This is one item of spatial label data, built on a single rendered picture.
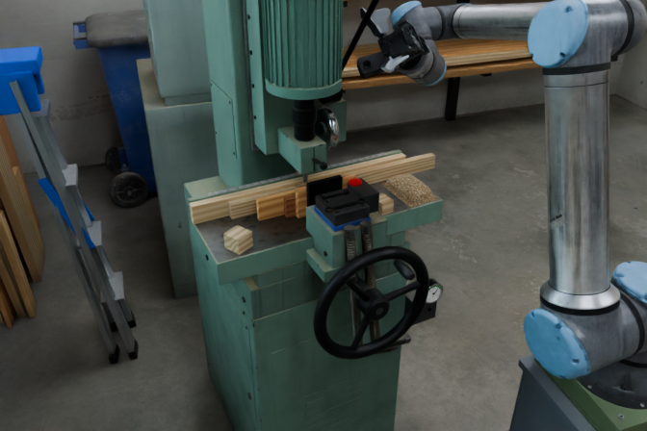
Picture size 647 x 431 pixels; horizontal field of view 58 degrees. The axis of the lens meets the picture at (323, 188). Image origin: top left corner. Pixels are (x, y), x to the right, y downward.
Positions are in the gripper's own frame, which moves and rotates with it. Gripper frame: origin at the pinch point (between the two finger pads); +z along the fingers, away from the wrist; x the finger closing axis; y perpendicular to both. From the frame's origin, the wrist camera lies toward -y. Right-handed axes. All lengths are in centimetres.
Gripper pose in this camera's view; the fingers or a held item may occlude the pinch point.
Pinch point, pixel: (369, 38)
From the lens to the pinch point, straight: 132.2
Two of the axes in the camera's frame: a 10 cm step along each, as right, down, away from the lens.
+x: 3.3, 9.2, -2.3
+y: 8.1, -3.9, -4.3
